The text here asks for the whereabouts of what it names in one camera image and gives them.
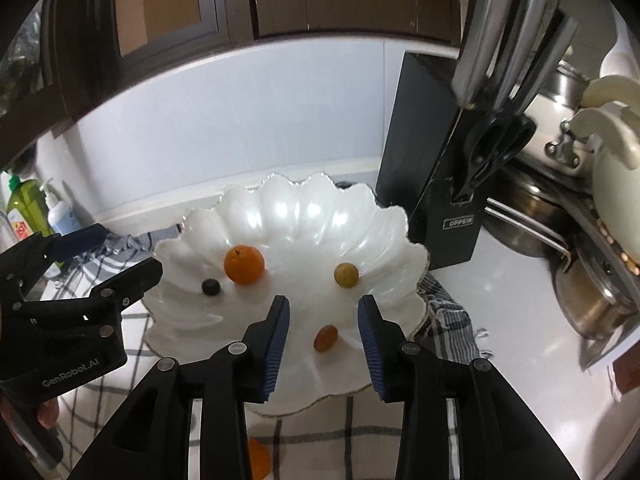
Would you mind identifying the wide steel pot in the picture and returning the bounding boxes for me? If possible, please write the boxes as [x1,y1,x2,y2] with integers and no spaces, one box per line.
[481,165,577,259]

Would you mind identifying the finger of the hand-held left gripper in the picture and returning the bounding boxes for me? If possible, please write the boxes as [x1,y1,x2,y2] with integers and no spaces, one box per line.
[14,258,164,332]
[0,223,109,302]

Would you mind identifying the brown window frame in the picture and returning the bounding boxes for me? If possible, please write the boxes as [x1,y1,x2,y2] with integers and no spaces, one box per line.
[112,0,463,73]

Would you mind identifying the white ladle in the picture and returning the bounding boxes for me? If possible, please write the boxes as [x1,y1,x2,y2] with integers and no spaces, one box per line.
[599,10,640,82]

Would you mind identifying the orange tangerine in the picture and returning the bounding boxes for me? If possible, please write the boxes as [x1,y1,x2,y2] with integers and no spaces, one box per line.
[223,245,266,287]
[248,437,272,479]

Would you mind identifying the red cherry tomato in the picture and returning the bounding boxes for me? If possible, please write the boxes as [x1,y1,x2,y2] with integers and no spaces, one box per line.
[313,325,339,353]

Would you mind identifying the black white checked cloth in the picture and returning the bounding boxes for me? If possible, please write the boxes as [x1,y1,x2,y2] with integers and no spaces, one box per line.
[30,227,490,480]

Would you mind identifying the blue pump soap bottle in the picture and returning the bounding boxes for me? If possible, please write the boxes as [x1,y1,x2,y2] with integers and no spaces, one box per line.
[39,177,81,237]

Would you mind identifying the brown open window sash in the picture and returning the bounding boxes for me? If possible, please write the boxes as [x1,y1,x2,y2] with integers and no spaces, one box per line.
[0,0,126,171]

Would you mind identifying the person's left hand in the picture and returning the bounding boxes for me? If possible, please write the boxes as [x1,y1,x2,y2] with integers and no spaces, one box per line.
[37,399,61,430]

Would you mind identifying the steel handled knife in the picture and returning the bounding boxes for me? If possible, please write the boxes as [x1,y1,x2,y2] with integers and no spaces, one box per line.
[451,0,525,107]
[515,15,581,117]
[494,0,557,112]

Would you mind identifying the white pot with steel lid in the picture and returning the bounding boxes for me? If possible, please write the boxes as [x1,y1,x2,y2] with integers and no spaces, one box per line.
[520,60,640,177]

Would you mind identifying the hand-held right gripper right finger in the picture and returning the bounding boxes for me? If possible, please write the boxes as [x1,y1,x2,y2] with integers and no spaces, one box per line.
[357,295,583,480]

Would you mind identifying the steel pots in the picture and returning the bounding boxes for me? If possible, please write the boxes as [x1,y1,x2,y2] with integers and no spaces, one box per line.
[500,160,640,281]

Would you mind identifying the small steel pot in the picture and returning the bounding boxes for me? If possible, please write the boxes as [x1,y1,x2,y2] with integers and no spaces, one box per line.
[552,232,640,342]

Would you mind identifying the cream ceramic kettle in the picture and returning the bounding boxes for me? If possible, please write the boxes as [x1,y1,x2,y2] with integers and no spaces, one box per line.
[570,105,640,262]

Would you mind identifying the black knife block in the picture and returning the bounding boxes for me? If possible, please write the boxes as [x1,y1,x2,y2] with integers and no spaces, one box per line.
[375,51,483,271]

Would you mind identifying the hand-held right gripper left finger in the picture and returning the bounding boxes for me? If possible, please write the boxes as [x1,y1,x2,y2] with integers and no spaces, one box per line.
[65,295,292,480]

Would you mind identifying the white scalloped bowl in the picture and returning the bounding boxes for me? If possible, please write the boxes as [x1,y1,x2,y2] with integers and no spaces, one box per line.
[141,172,431,417]

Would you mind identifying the black kitchen scissors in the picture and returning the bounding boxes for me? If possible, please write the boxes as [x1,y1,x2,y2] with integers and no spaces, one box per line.
[452,112,537,204]

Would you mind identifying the small yellowish longan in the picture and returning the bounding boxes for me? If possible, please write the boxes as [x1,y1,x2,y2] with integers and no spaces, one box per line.
[334,262,360,289]

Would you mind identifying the green dish soap bottle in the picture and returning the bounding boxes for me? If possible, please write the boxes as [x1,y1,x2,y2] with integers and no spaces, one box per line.
[6,172,53,242]

